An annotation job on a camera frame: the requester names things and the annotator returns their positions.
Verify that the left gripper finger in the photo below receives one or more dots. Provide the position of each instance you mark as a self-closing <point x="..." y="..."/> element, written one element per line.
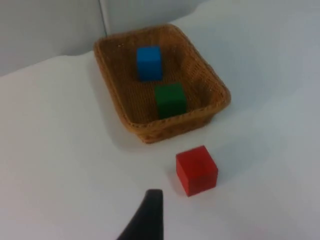
<point x="148" y="220"/>

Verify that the red cube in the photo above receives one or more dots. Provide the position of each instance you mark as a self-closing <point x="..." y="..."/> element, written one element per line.
<point x="196" y="171"/>

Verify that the green cube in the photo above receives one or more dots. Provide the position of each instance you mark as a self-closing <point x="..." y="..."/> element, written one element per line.
<point x="170" y="100"/>

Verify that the brown wicker basket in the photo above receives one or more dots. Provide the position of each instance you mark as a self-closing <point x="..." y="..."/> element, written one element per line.
<point x="200" y="82"/>

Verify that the blue cube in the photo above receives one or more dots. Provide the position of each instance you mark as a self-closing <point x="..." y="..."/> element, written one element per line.
<point x="148" y="62"/>

